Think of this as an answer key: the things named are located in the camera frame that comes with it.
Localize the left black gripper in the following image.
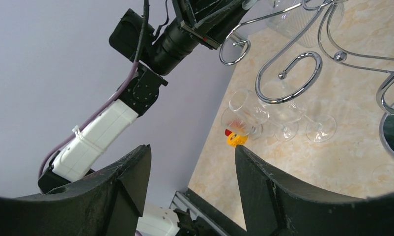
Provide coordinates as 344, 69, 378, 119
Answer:
172, 0, 248, 50

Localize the red yellow toy block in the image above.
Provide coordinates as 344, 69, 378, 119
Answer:
225, 129, 248, 148

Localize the clear wine glass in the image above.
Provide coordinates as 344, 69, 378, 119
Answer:
290, 101, 337, 143
261, 80, 301, 142

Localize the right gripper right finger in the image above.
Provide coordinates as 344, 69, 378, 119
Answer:
235, 146, 394, 236

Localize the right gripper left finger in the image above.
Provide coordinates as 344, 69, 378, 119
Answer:
0, 145, 152, 236

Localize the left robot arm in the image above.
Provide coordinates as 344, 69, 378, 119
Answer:
38, 0, 251, 193

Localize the chrome wine glass rack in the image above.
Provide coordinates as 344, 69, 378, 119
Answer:
219, 0, 394, 164

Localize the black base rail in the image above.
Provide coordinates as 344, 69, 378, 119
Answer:
169, 188, 247, 236

